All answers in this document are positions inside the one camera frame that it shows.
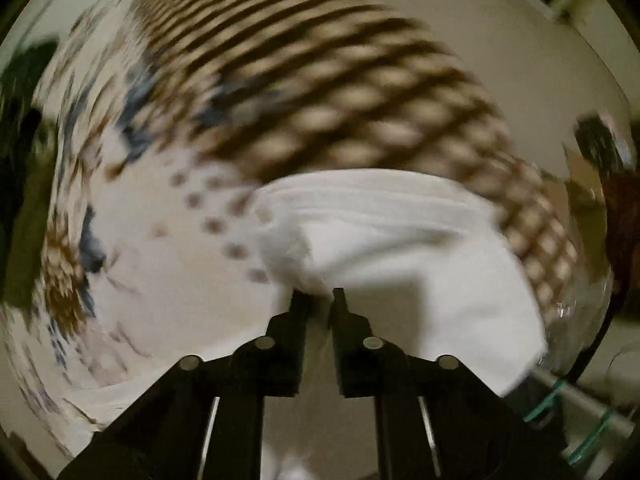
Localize white pants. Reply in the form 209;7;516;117
250;169;547;479

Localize floral checkered bed blanket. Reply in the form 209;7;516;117
2;0;577;456

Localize dark clothes pile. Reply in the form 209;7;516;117
575;115;639;297

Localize dark green garment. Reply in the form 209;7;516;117
1;39;58;313

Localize teal white wire rack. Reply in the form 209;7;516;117
524;367;636;477

